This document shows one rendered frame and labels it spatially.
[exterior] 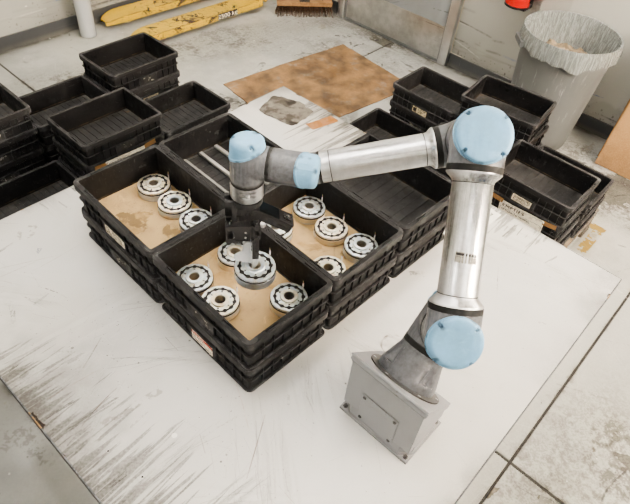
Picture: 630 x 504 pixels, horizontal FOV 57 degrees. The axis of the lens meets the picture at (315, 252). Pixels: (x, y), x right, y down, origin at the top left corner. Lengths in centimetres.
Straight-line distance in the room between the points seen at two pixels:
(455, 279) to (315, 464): 59
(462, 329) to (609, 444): 153
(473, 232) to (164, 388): 89
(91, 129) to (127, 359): 145
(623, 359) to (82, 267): 227
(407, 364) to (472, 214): 38
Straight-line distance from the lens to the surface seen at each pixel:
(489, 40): 445
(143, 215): 185
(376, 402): 143
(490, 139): 119
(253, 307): 157
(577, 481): 252
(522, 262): 206
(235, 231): 134
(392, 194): 196
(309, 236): 176
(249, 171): 122
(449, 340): 121
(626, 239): 355
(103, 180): 190
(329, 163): 132
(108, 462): 153
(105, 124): 289
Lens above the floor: 206
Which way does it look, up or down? 46 degrees down
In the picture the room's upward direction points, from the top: 6 degrees clockwise
